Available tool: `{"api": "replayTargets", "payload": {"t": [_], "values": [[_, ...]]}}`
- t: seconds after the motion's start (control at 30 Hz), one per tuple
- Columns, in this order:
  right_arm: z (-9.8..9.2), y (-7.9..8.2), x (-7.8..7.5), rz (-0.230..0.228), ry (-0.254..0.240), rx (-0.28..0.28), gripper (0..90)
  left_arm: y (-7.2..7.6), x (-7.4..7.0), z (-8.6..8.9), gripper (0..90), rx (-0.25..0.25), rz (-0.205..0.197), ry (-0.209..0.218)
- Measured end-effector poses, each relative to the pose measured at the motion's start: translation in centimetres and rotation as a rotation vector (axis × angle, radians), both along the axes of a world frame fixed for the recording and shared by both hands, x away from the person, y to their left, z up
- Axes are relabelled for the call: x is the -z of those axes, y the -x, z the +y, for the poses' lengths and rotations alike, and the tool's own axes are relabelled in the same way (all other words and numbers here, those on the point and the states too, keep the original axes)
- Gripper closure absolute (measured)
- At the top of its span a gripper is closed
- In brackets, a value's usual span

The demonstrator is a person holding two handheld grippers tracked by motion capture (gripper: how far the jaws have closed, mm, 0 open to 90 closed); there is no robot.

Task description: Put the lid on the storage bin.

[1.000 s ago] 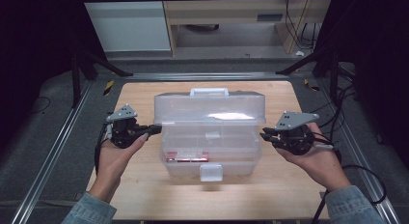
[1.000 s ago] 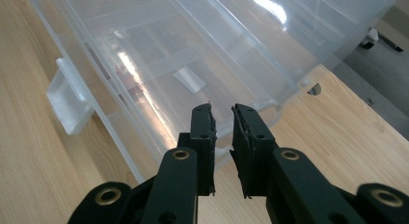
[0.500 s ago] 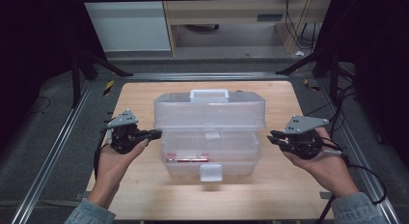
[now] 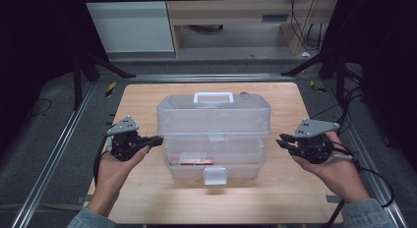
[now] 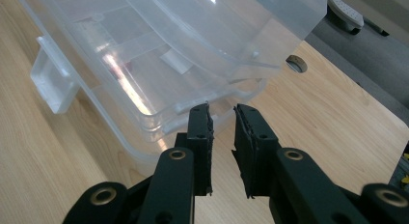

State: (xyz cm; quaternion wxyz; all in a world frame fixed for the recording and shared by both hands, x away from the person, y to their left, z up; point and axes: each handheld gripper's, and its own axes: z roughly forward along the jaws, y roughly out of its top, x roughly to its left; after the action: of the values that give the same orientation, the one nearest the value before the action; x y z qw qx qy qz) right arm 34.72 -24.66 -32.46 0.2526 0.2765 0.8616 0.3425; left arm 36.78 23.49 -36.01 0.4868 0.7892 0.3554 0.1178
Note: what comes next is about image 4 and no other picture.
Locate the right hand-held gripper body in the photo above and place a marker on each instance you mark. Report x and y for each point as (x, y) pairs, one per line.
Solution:
(313, 149)

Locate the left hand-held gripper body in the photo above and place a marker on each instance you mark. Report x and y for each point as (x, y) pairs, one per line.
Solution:
(126, 142)

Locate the red and white packet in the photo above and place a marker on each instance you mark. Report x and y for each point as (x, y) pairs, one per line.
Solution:
(190, 159)

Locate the clear plastic storage box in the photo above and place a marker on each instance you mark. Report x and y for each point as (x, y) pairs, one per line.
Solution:
(214, 123)

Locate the person's left hand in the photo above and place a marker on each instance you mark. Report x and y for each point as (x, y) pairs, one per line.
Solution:
(113, 174)

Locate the person's right hand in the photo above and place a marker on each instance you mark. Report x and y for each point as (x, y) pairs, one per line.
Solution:
(341, 170)

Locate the yellow and black tape strip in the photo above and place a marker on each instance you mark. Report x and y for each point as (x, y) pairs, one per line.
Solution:
(317, 87)
(110, 89)

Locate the black metal stand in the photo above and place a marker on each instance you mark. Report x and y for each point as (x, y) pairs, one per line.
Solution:
(339, 74)
(78, 80)

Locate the small white floor scrap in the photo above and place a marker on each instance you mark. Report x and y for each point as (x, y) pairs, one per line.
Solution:
(306, 54)

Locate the white cabinet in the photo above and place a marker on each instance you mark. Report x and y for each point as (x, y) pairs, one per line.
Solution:
(131, 26)

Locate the light wooden desk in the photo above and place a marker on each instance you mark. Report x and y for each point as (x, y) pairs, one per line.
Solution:
(229, 11)

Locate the grey table bracket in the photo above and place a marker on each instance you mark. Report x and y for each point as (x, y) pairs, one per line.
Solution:
(334, 199)
(83, 199)

